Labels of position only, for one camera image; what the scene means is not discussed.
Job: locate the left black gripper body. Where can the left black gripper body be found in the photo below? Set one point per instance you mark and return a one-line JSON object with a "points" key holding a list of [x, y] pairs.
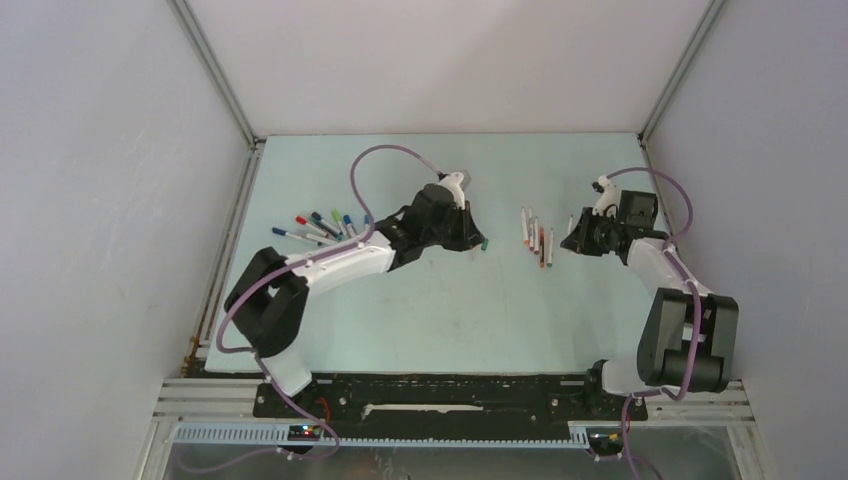
{"points": [[446, 234]]}

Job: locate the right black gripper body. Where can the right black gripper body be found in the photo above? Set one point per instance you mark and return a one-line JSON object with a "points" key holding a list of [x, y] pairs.
{"points": [[610, 226]]}

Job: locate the green cap thin marker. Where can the green cap thin marker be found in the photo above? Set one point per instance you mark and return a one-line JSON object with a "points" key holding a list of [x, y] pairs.
{"points": [[550, 247]]}

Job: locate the orange cap marker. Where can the orange cap marker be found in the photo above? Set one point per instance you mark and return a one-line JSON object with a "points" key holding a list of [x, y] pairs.
{"points": [[525, 227]]}

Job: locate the magenta cap marker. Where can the magenta cap marker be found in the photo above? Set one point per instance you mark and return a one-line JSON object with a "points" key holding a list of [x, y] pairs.
{"points": [[531, 230]]}

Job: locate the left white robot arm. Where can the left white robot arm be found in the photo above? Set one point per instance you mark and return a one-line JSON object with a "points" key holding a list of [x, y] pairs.
{"points": [[268, 302]]}

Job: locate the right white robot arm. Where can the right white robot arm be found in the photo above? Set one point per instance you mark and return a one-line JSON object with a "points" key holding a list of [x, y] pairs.
{"points": [[688, 340]]}

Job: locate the blue cap thick marker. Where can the blue cap thick marker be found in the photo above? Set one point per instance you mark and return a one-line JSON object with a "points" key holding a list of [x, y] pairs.
{"points": [[349, 226]]}

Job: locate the light green cap marker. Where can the light green cap marker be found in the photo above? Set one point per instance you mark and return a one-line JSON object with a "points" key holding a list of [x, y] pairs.
{"points": [[340, 223]]}

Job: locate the navy cap marker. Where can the navy cap marker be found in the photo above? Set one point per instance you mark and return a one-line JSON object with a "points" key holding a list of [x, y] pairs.
{"points": [[325, 225]]}

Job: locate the grey cap white marker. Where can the grey cap white marker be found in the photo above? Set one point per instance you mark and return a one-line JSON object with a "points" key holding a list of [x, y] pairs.
{"points": [[319, 239]]}

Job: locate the dark blue cap marker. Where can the dark blue cap marker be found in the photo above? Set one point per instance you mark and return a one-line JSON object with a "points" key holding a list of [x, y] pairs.
{"points": [[295, 236]]}

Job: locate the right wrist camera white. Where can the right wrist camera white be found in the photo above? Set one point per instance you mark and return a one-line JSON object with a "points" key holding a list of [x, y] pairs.
{"points": [[609, 197]]}

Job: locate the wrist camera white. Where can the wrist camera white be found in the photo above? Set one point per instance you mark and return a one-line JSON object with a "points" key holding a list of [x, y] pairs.
{"points": [[456, 182], [609, 197]]}

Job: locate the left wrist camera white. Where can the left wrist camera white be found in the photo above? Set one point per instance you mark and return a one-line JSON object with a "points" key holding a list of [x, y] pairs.
{"points": [[456, 182]]}

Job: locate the aluminium frame rail right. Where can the aluminium frame rail right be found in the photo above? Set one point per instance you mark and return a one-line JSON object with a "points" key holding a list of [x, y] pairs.
{"points": [[708, 126]]}

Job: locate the aluminium frame rail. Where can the aluminium frame rail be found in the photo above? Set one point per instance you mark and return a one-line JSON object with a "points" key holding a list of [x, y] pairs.
{"points": [[708, 126], [237, 165]]}

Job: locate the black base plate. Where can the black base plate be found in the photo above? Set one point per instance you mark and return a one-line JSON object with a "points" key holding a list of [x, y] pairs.
{"points": [[479, 407]]}

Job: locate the aluminium frame rail left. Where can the aluminium frame rail left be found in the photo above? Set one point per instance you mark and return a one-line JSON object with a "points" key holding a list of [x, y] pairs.
{"points": [[237, 165]]}

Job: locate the grey cable duct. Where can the grey cable duct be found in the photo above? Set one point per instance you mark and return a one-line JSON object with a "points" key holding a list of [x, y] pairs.
{"points": [[283, 435]]}

